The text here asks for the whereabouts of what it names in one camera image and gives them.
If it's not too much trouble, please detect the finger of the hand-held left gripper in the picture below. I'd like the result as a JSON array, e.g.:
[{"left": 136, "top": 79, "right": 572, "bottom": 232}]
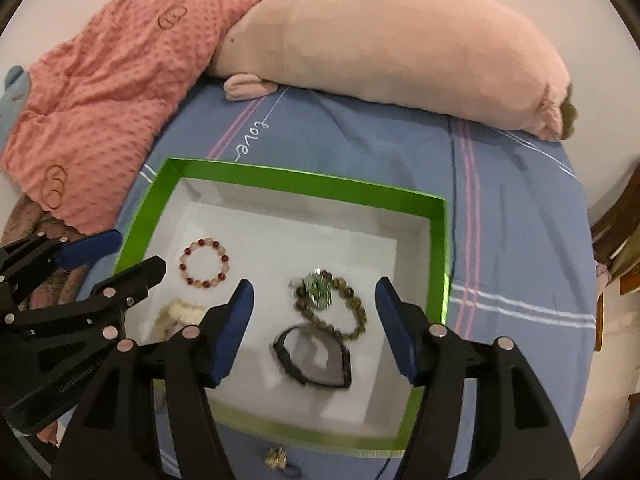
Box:
[
  {"left": 75, "top": 255, "right": 167, "bottom": 321},
  {"left": 0, "top": 229, "right": 123, "bottom": 291}
]

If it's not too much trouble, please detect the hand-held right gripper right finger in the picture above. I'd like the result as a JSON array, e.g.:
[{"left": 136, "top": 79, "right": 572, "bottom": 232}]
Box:
[{"left": 375, "top": 276, "right": 583, "bottom": 480}]

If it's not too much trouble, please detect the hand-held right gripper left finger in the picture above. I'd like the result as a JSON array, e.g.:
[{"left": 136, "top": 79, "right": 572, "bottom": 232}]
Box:
[{"left": 52, "top": 279, "right": 256, "bottom": 480}]

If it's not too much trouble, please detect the brown bead bracelet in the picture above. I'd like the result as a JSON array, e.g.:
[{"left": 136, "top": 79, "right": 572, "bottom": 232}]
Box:
[{"left": 291, "top": 269, "right": 368, "bottom": 342}]

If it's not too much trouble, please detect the cream white chunky bracelet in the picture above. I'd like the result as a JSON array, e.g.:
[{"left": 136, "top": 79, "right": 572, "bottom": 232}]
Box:
[{"left": 152, "top": 297, "right": 213, "bottom": 343}]

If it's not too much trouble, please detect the black watch band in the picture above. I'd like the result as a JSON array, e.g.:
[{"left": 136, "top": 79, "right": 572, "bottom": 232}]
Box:
[{"left": 272, "top": 325, "right": 353, "bottom": 390}]

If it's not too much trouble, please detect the red bead bracelet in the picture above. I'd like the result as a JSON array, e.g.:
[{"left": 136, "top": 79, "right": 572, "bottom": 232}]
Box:
[{"left": 179, "top": 238, "right": 232, "bottom": 289}]

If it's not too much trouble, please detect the green cardboard box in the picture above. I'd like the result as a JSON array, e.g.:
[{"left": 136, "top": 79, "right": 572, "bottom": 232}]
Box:
[{"left": 112, "top": 157, "right": 453, "bottom": 458}]

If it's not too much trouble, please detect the brown knitted scarf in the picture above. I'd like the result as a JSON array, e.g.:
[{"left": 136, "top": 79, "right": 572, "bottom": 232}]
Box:
[{"left": 0, "top": 192, "right": 108, "bottom": 311}]

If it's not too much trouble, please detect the blue striped bed sheet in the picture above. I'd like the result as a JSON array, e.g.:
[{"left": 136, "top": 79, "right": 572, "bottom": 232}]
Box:
[{"left": 112, "top": 77, "right": 601, "bottom": 480}]

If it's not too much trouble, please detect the pink dotted blanket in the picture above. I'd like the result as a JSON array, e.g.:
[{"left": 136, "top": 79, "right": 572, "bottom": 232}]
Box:
[{"left": 0, "top": 0, "right": 273, "bottom": 236}]

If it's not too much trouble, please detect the wooden chair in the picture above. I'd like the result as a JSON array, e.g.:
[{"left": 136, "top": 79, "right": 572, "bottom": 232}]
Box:
[{"left": 590, "top": 160, "right": 640, "bottom": 306}]

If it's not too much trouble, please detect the pink plush pillow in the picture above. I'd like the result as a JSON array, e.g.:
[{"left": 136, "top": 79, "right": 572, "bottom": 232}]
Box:
[{"left": 207, "top": 0, "right": 578, "bottom": 142}]

